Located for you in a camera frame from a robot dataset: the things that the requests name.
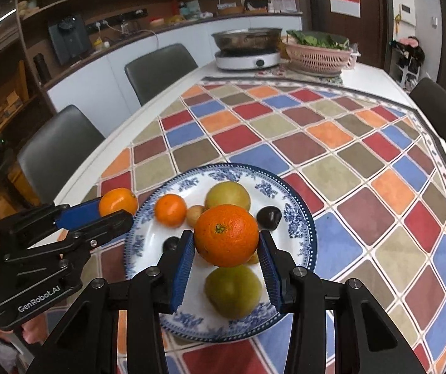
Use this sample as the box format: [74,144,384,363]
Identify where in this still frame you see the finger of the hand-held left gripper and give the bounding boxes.
[0,197,103,243]
[2,209,135,269]

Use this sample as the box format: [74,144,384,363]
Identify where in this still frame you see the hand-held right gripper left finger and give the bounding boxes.
[24,230,196,374]

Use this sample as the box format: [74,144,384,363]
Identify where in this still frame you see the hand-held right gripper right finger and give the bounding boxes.
[257,229,419,374]

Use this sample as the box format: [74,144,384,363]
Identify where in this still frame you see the small orange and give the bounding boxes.
[98,188,139,217]
[154,194,188,227]

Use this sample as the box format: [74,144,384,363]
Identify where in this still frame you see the green pear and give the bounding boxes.
[205,265,263,319]

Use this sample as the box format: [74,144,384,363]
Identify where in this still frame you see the blue and white plate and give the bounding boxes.
[124,163,318,343]

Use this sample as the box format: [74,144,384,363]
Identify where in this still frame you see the large ribbed orange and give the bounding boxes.
[194,204,260,269]

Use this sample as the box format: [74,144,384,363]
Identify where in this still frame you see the yellow pear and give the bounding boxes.
[205,181,252,213]

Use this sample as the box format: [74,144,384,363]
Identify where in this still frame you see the person's left hand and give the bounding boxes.
[22,314,49,344]

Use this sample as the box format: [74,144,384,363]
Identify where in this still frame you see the grey dining chair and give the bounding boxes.
[17,104,106,205]
[409,77,446,164]
[124,44,199,107]

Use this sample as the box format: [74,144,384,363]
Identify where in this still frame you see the colourful checked tablecloth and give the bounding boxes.
[46,76,446,374]

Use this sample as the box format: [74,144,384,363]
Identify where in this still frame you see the white lower cabinet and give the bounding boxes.
[46,15,303,115]

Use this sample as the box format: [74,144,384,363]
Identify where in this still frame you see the wooden side shelf unit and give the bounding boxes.
[0,27,48,133]

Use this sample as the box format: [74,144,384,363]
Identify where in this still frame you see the black bottle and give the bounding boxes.
[33,52,50,82]

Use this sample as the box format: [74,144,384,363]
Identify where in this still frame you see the black countertop appliance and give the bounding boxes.
[48,13,91,66]

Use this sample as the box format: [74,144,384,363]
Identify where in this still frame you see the black power strip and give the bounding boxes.
[118,8,148,22]

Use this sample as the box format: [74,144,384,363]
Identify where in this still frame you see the white induction cooker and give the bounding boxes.
[214,49,282,71]

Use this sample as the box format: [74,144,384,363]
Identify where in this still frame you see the pink plastic basket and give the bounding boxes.
[285,41,354,75]

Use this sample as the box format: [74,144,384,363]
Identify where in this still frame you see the metal pot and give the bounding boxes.
[211,27,283,52]

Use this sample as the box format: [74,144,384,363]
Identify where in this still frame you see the teal container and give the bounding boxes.
[180,0,202,18]

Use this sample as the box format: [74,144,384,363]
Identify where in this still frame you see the leafy green vegetables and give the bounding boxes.
[286,29,350,50]

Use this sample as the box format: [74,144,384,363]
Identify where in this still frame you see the dark wooden door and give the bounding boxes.
[299,0,389,71]

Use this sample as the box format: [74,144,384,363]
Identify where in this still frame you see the pink and black bundle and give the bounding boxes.
[390,37,426,82]

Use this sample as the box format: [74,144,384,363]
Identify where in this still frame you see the white boxes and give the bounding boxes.
[270,0,298,13]

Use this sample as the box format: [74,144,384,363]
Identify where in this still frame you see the wooden wall shelf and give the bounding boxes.
[14,0,303,47]

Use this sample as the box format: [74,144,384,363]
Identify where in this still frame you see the white wall panel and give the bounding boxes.
[398,3,416,26]

